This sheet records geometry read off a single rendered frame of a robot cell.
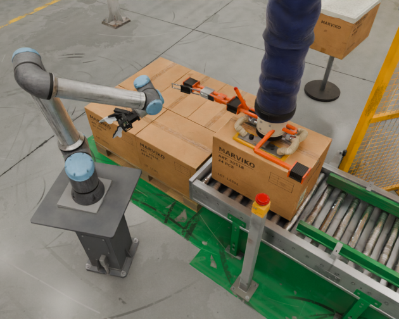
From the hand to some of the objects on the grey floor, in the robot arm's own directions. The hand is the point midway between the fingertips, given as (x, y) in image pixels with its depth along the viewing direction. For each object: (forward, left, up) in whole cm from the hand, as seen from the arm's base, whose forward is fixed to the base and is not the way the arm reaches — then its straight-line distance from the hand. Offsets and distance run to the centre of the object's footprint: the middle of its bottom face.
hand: (105, 130), depth 196 cm
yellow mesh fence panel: (+38, -195, -98) cm, 221 cm away
